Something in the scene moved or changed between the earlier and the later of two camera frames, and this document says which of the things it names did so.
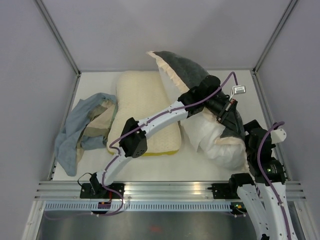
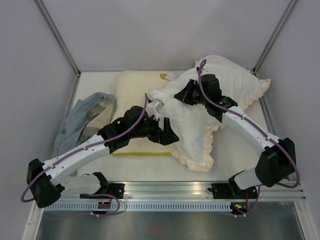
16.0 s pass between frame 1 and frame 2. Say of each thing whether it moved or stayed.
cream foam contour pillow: stayed
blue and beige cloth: stayed
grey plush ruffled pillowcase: moved
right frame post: stayed
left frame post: stayed
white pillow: moved
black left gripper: moved
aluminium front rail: stayed
